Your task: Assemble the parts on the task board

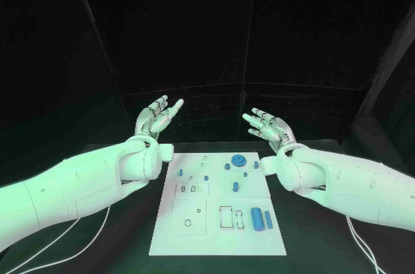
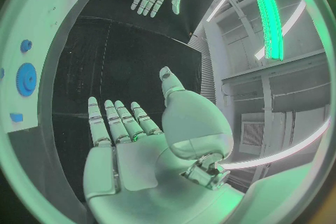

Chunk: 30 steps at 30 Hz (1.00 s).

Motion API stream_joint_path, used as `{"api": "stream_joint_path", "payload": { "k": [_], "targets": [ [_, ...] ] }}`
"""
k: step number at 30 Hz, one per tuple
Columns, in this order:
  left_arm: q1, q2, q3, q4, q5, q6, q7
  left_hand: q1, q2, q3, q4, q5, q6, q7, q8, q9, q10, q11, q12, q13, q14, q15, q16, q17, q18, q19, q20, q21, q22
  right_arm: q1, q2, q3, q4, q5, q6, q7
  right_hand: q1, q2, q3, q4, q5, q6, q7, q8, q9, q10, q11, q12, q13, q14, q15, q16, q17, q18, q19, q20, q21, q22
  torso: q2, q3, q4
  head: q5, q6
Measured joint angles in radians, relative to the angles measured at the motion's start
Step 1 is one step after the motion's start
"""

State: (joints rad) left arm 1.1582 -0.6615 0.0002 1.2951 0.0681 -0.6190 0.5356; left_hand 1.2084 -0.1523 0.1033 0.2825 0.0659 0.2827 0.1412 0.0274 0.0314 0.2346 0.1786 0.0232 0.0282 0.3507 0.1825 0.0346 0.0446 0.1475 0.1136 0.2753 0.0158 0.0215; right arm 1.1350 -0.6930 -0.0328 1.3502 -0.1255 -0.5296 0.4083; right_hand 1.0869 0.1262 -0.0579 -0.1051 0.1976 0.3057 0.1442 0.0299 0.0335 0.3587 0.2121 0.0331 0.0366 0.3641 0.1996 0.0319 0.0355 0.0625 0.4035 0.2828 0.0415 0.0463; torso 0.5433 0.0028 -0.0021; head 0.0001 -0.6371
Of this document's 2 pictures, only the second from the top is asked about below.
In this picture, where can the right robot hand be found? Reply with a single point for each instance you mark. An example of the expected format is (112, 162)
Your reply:
(147, 165)

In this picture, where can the white task board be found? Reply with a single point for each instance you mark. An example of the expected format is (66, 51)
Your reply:
(31, 43)

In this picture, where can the glowing light bar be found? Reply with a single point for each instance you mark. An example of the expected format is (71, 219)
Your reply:
(270, 24)

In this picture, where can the blue block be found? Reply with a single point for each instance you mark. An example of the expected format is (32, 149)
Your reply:
(16, 117)

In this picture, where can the small blue gear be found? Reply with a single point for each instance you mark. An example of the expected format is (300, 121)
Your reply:
(26, 46)

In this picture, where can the large blue gear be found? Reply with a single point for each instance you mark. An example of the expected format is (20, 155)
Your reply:
(26, 79)

